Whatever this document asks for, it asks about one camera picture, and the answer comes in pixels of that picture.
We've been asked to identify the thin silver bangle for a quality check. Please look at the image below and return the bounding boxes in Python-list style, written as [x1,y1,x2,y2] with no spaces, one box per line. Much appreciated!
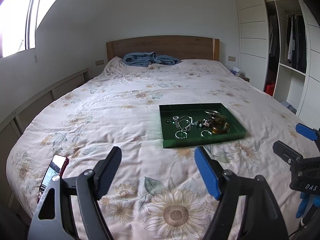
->
[204,109,220,115]

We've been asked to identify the dark beaded charm cluster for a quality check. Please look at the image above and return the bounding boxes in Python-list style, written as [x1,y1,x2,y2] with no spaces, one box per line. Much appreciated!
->
[194,119,212,128]

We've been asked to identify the long crystal bead necklace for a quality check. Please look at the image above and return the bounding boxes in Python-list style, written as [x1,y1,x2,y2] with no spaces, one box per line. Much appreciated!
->
[178,115,194,132]

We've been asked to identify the dark brown bangle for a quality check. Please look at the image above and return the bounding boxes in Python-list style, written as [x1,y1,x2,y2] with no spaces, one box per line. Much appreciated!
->
[210,114,227,124]

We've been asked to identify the silver wristwatch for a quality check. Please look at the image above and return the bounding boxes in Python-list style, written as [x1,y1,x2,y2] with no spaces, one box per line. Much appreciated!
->
[172,116,181,130]

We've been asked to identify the blue gloved right hand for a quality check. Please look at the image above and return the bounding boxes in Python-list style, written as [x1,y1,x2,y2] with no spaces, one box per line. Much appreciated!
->
[296,192,320,218]

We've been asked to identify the smartphone in red case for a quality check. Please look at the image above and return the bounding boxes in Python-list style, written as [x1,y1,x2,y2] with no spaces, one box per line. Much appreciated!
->
[37,155,69,201]

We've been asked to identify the red bag in wardrobe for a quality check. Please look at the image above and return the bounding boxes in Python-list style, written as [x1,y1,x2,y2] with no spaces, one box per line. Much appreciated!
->
[264,83,275,96]

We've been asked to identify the wooden nightstand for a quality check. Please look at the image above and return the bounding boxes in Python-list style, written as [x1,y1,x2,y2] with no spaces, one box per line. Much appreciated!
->
[240,76,249,82]

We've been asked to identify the white wardrobe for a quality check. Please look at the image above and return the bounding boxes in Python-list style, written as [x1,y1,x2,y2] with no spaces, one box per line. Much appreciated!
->
[236,0,319,129]

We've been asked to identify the hanging dark clothes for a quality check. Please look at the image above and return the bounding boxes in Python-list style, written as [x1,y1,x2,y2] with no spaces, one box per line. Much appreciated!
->
[268,10,307,74]

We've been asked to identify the green rectangular tray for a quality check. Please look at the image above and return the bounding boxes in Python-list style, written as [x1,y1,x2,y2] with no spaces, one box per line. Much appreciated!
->
[159,103,246,148]

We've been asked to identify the wooden headboard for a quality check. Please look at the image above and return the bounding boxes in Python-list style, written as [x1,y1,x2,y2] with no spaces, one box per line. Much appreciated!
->
[106,35,220,61]

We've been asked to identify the blue folded towel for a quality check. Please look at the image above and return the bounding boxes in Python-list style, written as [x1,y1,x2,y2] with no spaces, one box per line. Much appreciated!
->
[123,51,181,67]

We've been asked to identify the window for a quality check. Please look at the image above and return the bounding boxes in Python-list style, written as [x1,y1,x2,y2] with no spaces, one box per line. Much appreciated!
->
[1,0,40,57]

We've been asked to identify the wall socket plate right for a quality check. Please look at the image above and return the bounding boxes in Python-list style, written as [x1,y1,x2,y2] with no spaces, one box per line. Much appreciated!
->
[228,56,236,62]

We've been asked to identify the wall socket plate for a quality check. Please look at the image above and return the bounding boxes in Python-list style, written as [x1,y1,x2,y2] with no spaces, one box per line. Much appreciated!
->
[228,56,236,62]
[95,60,104,66]

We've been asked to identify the wall socket plate left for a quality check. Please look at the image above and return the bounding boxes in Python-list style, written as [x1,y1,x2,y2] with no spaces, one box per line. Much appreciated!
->
[95,60,104,66]

